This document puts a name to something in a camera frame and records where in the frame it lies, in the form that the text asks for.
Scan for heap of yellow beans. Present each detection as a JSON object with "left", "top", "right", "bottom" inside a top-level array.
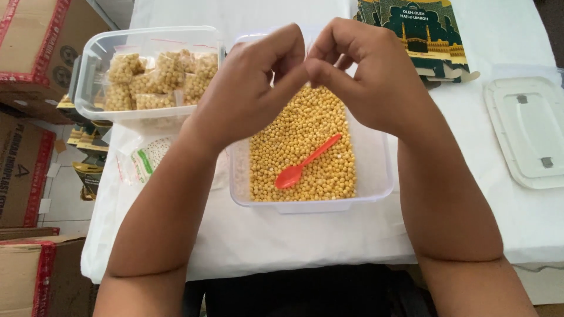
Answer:
[{"left": 249, "top": 83, "right": 357, "bottom": 203}]

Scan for person's left hand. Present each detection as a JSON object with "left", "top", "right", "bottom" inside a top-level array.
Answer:
[{"left": 189, "top": 23, "right": 310, "bottom": 153}]

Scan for clear container with grey latch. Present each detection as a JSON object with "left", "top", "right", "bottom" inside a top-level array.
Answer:
[{"left": 70, "top": 26, "right": 226, "bottom": 122}]

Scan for clear plastic container lid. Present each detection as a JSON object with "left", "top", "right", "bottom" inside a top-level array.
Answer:
[{"left": 483, "top": 64, "right": 564, "bottom": 190}]

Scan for person's right hand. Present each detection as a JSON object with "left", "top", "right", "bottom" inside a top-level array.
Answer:
[{"left": 304, "top": 18, "right": 431, "bottom": 138}]

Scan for white tablecloth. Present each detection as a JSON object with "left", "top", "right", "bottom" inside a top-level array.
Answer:
[{"left": 80, "top": 0, "right": 564, "bottom": 284}]

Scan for orange plastic spoon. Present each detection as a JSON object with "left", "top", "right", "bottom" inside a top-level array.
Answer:
[{"left": 275, "top": 133, "right": 343, "bottom": 190}]

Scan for brown cardboard box red tape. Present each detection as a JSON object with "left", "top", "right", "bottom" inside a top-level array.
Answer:
[
  {"left": 0, "top": 112, "right": 57, "bottom": 229},
  {"left": 0, "top": 0, "right": 112, "bottom": 125},
  {"left": 0, "top": 227, "right": 97, "bottom": 317}
]

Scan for heap of green gold cartons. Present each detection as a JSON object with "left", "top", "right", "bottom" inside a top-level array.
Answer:
[{"left": 56, "top": 95, "right": 113, "bottom": 201}]

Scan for stack of empty zip bags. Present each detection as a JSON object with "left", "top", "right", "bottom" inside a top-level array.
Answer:
[{"left": 115, "top": 136, "right": 175, "bottom": 186}]

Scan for clear plastic container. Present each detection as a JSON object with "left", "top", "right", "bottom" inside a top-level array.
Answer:
[{"left": 227, "top": 26, "right": 395, "bottom": 215}]

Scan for pile of filled bean packets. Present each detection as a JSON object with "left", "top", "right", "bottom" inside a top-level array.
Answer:
[{"left": 103, "top": 48, "right": 219, "bottom": 112}]

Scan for stack of green printed cartons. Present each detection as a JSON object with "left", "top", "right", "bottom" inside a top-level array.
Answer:
[{"left": 352, "top": 0, "right": 481, "bottom": 89}]

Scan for person's dark trousers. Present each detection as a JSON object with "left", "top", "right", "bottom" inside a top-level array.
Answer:
[{"left": 183, "top": 263, "right": 438, "bottom": 317}]

